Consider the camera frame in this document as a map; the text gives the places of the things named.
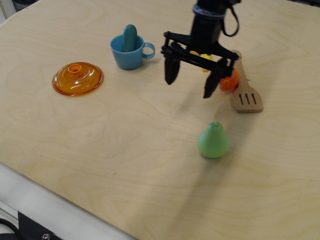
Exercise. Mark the black bracket with screw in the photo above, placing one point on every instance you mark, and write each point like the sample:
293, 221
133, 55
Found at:
31, 230

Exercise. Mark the dark green toy cucumber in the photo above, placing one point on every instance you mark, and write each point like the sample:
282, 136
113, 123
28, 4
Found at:
129, 40

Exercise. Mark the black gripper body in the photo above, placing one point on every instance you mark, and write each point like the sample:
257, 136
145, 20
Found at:
203, 39

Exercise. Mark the orange transparent pot lid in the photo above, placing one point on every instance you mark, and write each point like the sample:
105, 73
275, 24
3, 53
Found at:
77, 79

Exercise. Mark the orange toy fruit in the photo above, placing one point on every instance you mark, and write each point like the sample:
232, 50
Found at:
229, 83

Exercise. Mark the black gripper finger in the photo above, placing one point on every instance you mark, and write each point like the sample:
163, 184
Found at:
211, 84
171, 68

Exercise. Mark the yellow toy banana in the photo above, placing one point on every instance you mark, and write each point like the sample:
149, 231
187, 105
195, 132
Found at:
205, 56

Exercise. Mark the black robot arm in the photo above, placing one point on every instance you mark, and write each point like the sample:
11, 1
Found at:
213, 7

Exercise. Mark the blue plastic cup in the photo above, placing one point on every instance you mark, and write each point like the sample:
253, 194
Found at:
133, 59

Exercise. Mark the green toy pear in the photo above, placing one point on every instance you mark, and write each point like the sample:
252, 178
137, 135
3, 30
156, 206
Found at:
213, 142

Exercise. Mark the wooden slotted spatula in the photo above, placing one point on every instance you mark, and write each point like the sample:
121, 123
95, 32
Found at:
245, 98

